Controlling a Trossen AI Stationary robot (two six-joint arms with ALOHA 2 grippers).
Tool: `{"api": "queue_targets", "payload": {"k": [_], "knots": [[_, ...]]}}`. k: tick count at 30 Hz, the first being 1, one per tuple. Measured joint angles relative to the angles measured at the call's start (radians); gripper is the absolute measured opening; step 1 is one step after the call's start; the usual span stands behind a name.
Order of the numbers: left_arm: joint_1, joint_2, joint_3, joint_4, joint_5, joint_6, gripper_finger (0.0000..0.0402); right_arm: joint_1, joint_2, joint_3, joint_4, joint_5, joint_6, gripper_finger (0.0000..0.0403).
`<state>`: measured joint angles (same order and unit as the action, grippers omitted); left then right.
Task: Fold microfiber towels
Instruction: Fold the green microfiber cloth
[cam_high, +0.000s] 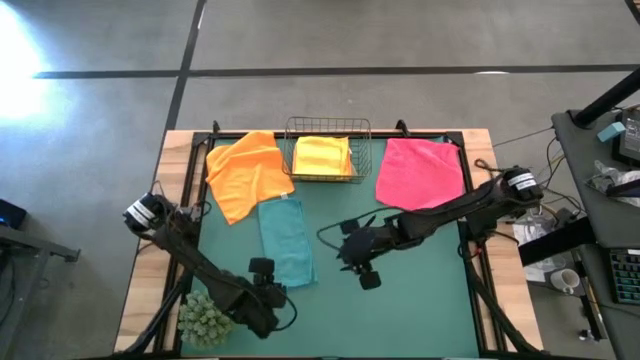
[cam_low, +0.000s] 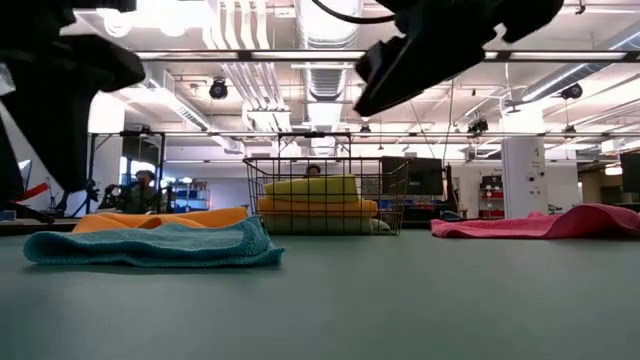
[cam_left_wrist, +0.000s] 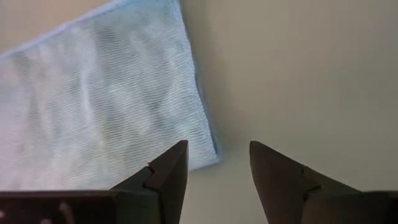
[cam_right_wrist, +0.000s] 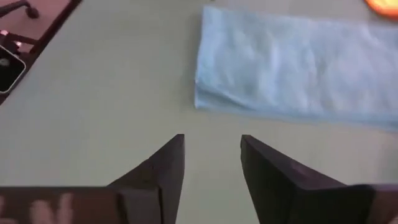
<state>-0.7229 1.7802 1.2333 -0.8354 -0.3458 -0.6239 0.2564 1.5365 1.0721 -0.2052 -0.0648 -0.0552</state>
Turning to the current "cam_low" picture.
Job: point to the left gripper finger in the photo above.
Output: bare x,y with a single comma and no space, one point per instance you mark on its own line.
7,165
55,145

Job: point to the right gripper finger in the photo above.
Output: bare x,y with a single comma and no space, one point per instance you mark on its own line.
420,75
380,60

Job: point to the teal microfiber towel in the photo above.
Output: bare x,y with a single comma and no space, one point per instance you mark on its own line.
150,245

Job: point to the yellow microfiber towel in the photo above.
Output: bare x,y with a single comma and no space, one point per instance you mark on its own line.
312,190

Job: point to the orange microfiber towel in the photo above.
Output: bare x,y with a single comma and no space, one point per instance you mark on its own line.
210,219
315,206

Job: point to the pale green microfiber towel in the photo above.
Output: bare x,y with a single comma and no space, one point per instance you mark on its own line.
320,224

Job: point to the pink microfiber towel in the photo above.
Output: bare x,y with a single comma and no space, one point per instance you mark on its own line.
575,222

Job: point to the lit computer monitor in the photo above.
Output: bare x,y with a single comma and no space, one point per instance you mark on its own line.
23,167

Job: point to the red bar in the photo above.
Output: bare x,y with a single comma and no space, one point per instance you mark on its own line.
35,192

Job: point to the black ceiling spotlight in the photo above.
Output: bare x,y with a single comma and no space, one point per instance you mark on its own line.
477,126
218,89
571,91

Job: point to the person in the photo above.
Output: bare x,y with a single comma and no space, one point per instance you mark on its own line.
313,170
140,197

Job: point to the large black monitor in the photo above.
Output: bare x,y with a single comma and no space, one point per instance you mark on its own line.
425,175

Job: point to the black overhead light bar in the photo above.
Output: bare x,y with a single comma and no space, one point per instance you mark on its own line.
250,55

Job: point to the red tool cart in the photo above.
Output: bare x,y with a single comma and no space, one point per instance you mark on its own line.
492,195

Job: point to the white column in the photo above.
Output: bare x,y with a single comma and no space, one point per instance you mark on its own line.
522,175

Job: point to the blue storage shelf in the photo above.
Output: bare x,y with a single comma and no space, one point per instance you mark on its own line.
195,197

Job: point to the dark monitor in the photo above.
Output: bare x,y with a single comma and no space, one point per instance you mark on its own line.
631,172

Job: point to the green table mat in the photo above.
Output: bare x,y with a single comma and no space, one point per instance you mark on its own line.
320,310

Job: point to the silver ceiling duct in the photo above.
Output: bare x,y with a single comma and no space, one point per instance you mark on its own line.
327,75

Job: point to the black background stand frame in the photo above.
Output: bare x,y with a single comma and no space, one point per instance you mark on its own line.
160,160

